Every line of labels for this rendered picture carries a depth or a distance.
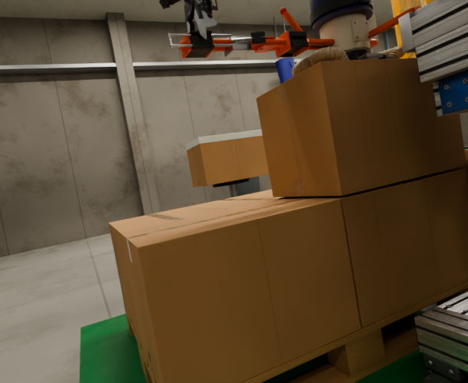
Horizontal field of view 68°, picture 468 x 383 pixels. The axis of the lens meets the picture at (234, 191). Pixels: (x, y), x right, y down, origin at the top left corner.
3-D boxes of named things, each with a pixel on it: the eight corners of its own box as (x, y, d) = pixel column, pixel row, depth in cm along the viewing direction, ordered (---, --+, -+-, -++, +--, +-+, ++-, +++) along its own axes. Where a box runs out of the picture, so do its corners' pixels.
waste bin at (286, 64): (292, 86, 786) (288, 62, 783) (303, 80, 747) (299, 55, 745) (275, 87, 766) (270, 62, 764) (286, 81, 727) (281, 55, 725)
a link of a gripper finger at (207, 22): (222, 31, 100) (213, 7, 103) (203, 30, 98) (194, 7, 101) (219, 39, 103) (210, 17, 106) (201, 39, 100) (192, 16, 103)
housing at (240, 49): (243, 57, 116) (240, 44, 115) (252, 49, 110) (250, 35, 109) (224, 58, 113) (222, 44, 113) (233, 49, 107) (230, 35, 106)
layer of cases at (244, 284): (317, 244, 219) (306, 182, 217) (483, 274, 128) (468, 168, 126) (124, 301, 172) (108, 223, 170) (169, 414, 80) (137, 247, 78)
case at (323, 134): (380, 172, 163) (367, 88, 161) (466, 165, 127) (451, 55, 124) (273, 197, 139) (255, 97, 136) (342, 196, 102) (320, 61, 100)
